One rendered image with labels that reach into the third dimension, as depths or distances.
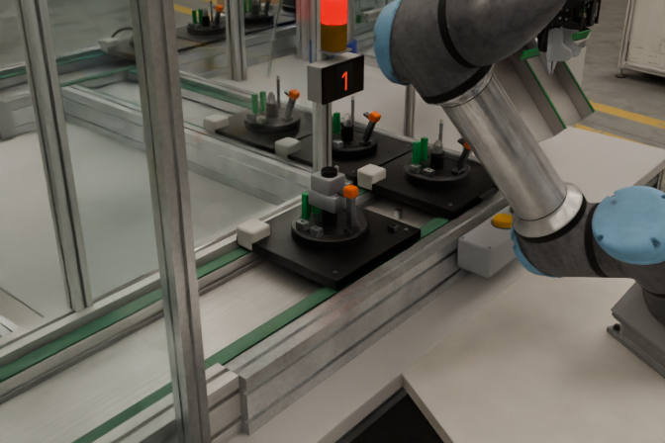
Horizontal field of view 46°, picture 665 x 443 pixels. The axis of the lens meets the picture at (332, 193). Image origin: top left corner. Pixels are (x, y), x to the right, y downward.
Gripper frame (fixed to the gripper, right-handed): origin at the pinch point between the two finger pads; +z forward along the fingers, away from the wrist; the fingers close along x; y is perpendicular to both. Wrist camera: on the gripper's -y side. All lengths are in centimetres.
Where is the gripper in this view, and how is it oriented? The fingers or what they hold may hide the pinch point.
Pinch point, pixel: (546, 66)
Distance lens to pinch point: 153.8
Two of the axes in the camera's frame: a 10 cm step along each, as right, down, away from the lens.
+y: 7.6, 2.8, -5.9
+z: 0.0, 9.0, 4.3
